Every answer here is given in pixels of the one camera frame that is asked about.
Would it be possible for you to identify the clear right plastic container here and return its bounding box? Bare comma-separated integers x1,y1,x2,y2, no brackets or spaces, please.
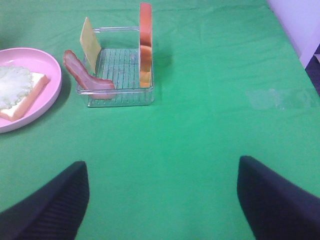
76,26,155,108

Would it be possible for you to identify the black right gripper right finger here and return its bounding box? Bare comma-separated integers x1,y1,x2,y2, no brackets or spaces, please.
237,156,320,240

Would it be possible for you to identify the yellow cheese slice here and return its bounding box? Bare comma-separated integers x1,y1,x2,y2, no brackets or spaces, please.
79,16,102,74

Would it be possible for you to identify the green lettuce leaf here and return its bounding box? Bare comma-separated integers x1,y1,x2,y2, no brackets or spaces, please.
0,66,33,109

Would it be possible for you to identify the green tablecloth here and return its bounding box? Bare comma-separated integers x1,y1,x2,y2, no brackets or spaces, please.
0,0,320,240

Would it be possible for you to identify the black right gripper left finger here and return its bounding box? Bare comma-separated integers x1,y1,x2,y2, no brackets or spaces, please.
0,161,90,240

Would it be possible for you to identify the pink bacon strip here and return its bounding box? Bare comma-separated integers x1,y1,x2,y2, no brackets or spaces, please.
63,49,117,100

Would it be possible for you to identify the pink plate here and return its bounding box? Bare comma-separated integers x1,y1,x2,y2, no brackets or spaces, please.
0,47,62,133

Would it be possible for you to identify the bread slice orange crust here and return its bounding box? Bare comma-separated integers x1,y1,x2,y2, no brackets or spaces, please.
0,72,50,122

